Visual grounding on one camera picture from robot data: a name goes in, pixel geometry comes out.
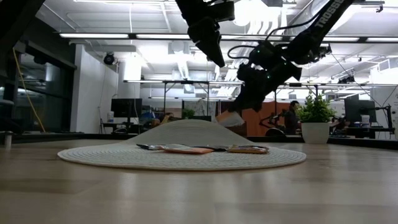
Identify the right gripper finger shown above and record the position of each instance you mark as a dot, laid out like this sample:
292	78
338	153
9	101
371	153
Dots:
253	98

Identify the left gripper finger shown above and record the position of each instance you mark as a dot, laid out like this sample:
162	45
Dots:
206	37

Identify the white round woven placemat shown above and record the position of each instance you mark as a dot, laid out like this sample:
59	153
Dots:
186	161

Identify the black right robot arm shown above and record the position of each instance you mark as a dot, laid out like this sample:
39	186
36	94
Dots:
323	21

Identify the person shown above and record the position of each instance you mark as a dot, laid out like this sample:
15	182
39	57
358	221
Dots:
292	119

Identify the black ceiling spotlight cluster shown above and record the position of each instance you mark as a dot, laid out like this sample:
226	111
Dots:
325	51

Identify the small background green plant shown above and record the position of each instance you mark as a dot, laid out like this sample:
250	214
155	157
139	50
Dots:
187	113

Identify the green plant in white pot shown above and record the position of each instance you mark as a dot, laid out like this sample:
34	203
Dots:
315	132

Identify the white jar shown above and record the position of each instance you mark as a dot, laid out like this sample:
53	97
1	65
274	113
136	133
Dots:
365	121

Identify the black beam with light strips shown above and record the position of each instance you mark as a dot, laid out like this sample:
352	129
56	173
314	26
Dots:
93	35

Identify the white bottle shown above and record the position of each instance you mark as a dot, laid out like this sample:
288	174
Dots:
110	117

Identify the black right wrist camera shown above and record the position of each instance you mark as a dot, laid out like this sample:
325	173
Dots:
264	53

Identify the orange partition wall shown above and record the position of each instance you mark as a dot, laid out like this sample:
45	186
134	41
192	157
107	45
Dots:
253	123

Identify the black background rig frame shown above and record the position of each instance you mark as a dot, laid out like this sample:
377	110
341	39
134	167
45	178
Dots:
186	82

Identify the black hanging dome camera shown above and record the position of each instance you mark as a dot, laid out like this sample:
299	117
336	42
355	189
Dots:
109	59

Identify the black aluminium table frame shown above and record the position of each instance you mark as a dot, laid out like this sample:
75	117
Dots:
93	136

